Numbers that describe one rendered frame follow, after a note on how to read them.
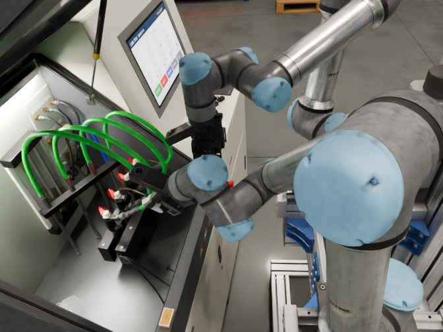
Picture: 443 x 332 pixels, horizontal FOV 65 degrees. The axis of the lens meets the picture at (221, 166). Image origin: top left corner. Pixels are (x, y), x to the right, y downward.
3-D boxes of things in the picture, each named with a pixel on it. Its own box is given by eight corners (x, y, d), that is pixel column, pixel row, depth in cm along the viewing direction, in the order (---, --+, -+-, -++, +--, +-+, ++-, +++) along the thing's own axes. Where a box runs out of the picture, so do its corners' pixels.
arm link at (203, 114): (180, 108, 84) (189, 90, 90) (183, 124, 87) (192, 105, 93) (211, 110, 83) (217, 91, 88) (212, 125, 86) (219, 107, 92)
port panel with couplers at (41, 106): (70, 177, 128) (31, 107, 107) (61, 176, 129) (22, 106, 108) (86, 154, 138) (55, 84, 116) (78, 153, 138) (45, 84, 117)
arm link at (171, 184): (169, 186, 76) (184, 157, 80) (161, 191, 80) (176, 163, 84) (196, 204, 79) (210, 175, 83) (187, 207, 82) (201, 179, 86)
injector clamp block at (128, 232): (136, 275, 122) (124, 251, 111) (110, 271, 124) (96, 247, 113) (167, 201, 146) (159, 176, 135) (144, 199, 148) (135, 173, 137)
